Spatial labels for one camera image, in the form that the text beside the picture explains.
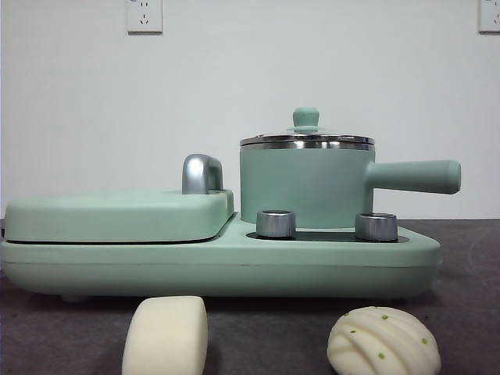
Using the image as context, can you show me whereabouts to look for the mint green griddle cover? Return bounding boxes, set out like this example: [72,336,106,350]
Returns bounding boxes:
[4,189,235,244]

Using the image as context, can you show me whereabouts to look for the silver control dial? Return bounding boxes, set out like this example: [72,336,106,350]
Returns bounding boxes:
[354,212,398,241]
[255,209,297,238]

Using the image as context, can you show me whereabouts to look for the white wall socket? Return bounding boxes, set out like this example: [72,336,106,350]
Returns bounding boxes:
[126,0,163,34]
[478,0,500,34]

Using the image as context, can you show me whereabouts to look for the pleated white bun green flecks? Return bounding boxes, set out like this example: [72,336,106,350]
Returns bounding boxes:
[327,305,442,375]

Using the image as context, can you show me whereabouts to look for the mint green breakfast machine base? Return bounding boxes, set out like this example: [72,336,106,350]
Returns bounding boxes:
[0,224,442,304]

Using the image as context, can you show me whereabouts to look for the glass pot lid green knob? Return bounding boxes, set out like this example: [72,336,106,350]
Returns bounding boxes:
[240,107,375,145]

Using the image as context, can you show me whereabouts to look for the mint green pot with handle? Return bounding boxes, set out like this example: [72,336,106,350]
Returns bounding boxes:
[238,136,462,230]

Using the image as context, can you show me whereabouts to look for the smooth white steamed bun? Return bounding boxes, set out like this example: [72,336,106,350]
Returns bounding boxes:
[121,295,209,375]

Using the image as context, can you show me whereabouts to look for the silver griddle cover handle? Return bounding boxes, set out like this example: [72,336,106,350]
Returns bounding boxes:
[181,154,224,195]

